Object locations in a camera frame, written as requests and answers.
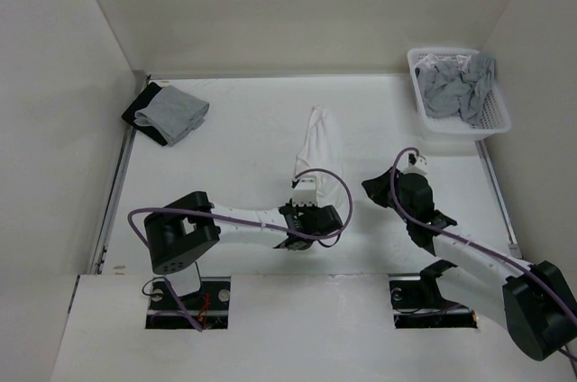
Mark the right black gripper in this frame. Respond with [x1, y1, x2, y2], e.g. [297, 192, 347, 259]
[361, 166, 413, 224]

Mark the white tank top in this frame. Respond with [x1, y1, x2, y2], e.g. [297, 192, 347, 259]
[295, 106, 346, 209]

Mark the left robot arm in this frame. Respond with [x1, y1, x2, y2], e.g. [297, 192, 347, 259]
[143, 191, 343, 309]

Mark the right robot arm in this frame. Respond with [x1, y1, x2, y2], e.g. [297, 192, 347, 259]
[362, 168, 576, 361]

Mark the crumpled grey tank top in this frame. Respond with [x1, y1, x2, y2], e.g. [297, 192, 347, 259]
[415, 53, 496, 126]

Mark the pale pink tank top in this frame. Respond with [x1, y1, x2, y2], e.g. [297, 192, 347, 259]
[423, 53, 472, 71]

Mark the folded grey tank top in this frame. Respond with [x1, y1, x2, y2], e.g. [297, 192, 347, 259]
[134, 86, 210, 147]

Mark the folded black tank top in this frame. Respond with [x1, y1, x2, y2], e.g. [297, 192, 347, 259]
[121, 83, 168, 147]

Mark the white front cover board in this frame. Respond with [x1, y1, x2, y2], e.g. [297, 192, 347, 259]
[51, 275, 575, 381]

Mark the white plastic basket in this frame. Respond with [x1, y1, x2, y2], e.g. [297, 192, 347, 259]
[407, 48, 511, 142]

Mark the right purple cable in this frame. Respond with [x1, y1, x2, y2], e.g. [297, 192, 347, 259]
[389, 145, 577, 363]

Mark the purple cable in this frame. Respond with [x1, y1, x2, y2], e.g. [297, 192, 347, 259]
[389, 145, 577, 363]
[128, 168, 353, 332]

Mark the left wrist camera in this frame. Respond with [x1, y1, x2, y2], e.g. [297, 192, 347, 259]
[289, 176, 318, 207]

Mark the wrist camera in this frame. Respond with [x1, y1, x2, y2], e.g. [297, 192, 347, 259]
[402, 152, 428, 176]
[289, 176, 318, 207]

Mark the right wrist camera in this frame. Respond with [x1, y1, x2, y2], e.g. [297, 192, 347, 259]
[402, 152, 428, 176]

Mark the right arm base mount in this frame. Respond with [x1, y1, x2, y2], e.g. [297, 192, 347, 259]
[389, 260, 478, 329]

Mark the right aluminium table rail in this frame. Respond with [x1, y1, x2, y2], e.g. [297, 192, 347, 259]
[475, 141, 523, 259]

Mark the aluminium table rail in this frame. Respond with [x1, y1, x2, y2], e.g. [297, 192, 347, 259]
[475, 141, 523, 259]
[88, 69, 151, 275]

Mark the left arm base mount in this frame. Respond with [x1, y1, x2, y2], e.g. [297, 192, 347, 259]
[141, 277, 231, 331]

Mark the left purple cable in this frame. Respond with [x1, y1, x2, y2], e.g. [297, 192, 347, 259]
[128, 168, 353, 332]

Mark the left aluminium table rail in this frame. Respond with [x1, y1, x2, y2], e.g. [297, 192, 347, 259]
[88, 69, 151, 275]

